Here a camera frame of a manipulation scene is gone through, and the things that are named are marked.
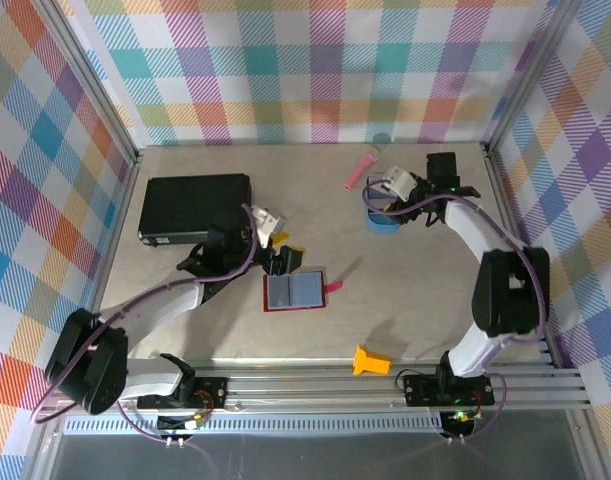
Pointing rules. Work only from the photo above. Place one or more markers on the red card holder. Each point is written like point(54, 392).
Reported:
point(295, 292)

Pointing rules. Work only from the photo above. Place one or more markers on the aluminium side rail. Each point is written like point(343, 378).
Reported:
point(122, 200)
point(496, 175)

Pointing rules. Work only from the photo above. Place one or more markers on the blue plastic card tray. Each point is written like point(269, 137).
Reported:
point(382, 227)

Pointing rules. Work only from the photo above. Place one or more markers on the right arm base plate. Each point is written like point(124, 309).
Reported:
point(420, 392)

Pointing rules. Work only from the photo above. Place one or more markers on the pink toy microphone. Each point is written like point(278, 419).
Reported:
point(360, 170)

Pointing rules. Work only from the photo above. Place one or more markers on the small black controller board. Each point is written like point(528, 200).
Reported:
point(460, 422)
point(175, 424)

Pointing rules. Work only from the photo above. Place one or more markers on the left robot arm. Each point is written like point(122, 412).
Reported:
point(160, 305)

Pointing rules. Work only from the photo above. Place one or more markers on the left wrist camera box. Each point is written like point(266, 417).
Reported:
point(267, 220)

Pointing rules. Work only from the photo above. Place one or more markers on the yellow orange plastic part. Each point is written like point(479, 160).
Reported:
point(370, 361)

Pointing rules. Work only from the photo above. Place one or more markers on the black hard case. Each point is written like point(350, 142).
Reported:
point(195, 207)

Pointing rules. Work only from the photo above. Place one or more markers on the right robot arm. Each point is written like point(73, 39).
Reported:
point(465, 225)

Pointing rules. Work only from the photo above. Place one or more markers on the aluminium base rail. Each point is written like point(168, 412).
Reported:
point(310, 387)

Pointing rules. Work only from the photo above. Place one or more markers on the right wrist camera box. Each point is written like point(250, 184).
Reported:
point(400, 180)

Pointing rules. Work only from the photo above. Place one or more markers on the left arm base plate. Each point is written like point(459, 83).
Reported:
point(215, 387)

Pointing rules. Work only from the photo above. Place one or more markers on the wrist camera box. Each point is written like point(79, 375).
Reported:
point(400, 180)
point(267, 220)

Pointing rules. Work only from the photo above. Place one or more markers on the aluminium frame post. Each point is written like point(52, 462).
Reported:
point(530, 75)
point(85, 80)

